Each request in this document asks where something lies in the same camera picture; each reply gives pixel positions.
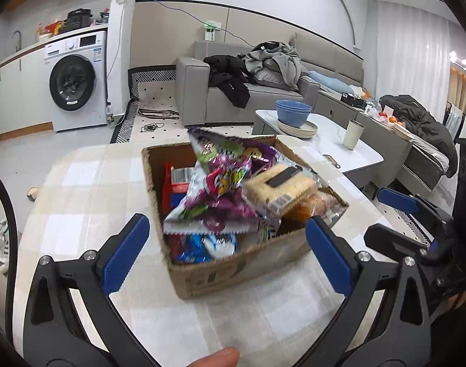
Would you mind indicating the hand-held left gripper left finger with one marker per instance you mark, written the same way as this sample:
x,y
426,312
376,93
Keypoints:
x,y
126,252

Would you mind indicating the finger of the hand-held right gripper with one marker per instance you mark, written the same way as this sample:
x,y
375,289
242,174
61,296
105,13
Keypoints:
x,y
389,239
397,198

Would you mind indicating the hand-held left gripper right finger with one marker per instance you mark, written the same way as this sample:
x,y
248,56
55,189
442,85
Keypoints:
x,y
328,256

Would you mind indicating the red chip bag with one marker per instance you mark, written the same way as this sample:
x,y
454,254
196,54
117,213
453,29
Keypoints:
x,y
175,248

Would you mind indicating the clear orange cracker packet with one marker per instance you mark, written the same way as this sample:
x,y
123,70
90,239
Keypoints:
x,y
309,206

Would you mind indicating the red biscuit packet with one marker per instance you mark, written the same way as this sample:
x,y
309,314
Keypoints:
x,y
171,191

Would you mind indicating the blue white snack packet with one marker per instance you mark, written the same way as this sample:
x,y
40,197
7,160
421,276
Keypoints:
x,y
206,248

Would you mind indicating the clear sandwich cracker packet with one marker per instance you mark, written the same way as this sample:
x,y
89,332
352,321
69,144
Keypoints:
x,y
271,191

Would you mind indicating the large cardboard box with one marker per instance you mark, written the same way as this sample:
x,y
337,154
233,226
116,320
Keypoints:
x,y
225,275

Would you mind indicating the silver purple snack packet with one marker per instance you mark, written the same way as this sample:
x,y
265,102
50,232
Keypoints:
x,y
213,198

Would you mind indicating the purple snack bag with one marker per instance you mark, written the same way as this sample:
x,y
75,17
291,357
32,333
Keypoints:
x,y
217,143

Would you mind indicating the person's right hand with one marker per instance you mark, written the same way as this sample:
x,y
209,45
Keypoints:
x,y
459,301

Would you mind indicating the person's left hand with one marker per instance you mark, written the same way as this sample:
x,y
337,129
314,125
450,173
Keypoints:
x,y
217,359

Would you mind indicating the white coffee table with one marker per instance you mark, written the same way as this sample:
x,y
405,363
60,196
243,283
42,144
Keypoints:
x,y
355,160

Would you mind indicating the cream tumbler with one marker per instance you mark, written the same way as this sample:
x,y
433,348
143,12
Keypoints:
x,y
353,135

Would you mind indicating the dark green jacket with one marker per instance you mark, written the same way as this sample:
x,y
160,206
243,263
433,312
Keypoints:
x,y
420,122

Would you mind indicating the pile of oranges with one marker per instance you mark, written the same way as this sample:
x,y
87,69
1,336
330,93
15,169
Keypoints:
x,y
391,118

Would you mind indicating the small black box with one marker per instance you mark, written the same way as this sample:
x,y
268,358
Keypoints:
x,y
353,100

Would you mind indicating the beige slipper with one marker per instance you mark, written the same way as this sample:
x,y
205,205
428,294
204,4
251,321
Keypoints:
x,y
33,193

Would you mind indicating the beige plate stack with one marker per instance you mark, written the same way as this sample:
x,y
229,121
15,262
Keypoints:
x,y
305,130

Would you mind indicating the white sneaker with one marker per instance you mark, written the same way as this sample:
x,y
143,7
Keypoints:
x,y
1,244

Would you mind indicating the blue bowl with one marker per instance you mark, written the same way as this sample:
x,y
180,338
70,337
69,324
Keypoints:
x,y
294,118
294,104

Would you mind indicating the light blue cloth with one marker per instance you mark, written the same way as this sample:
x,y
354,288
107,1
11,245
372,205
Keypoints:
x,y
330,83

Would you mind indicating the clear plastic bottle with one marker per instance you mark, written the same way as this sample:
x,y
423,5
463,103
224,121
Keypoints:
x,y
110,116

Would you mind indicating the white curtain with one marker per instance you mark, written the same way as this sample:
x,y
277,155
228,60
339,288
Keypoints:
x,y
404,53

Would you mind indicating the white dotted rug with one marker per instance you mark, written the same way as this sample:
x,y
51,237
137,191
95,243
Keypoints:
x,y
156,99

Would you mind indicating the grey sofa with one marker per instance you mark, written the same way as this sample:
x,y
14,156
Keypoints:
x,y
191,95

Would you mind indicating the black white patterned mat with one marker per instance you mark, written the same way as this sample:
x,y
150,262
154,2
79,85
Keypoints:
x,y
152,76

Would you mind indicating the grey clothes pile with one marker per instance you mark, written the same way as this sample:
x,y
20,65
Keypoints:
x,y
278,65

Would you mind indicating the white counter cabinets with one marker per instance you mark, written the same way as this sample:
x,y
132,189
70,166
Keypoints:
x,y
22,84

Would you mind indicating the black jacket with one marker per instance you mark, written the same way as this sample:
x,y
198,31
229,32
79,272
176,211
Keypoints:
x,y
229,80

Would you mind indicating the white washing machine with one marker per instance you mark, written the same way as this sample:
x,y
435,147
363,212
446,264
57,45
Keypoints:
x,y
87,46

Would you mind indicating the counter food packages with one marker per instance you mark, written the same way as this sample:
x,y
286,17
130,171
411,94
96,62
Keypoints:
x,y
51,30

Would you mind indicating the dark kitchen faucet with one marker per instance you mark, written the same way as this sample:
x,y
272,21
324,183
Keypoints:
x,y
17,38

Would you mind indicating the white wall socket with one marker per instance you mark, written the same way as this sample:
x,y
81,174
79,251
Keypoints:
x,y
212,32

